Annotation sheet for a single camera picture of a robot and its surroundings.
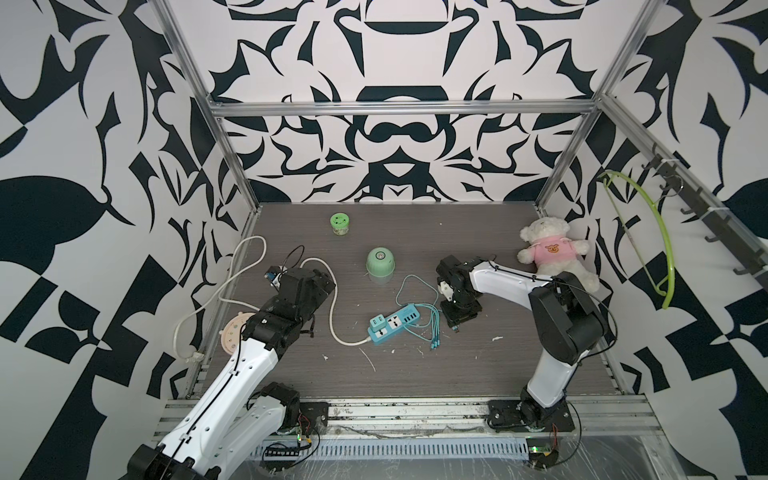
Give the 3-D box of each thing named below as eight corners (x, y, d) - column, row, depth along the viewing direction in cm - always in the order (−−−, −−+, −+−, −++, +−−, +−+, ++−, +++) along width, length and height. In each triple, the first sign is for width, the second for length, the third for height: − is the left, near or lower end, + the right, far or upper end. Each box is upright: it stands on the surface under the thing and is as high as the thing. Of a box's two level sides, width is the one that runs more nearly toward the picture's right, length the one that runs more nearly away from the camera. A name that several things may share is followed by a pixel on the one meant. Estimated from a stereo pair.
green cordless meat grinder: (365, 279, 101) (363, 260, 92) (377, 263, 105) (377, 243, 96) (384, 290, 99) (384, 271, 90) (396, 273, 103) (397, 253, 94)
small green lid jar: (331, 236, 113) (329, 226, 108) (333, 221, 117) (331, 211, 113) (348, 236, 113) (346, 226, 108) (349, 221, 117) (348, 211, 113)
